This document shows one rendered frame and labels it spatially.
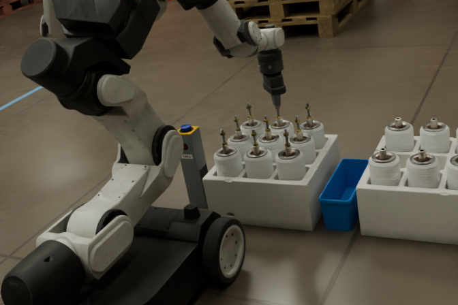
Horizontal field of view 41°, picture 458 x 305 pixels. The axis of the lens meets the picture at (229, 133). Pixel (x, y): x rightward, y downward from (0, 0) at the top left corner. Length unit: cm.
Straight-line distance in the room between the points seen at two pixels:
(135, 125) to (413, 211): 88
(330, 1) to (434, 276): 268
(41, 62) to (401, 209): 114
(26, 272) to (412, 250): 113
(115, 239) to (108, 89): 41
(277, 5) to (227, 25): 252
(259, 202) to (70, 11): 91
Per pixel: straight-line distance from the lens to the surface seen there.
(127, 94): 176
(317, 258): 201
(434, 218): 200
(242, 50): 197
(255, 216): 219
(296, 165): 207
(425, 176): 197
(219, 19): 186
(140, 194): 189
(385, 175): 199
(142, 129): 188
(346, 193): 233
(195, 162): 229
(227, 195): 219
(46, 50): 162
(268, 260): 203
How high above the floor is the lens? 116
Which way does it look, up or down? 23 degrees down
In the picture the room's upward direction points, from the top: 11 degrees counter-clockwise
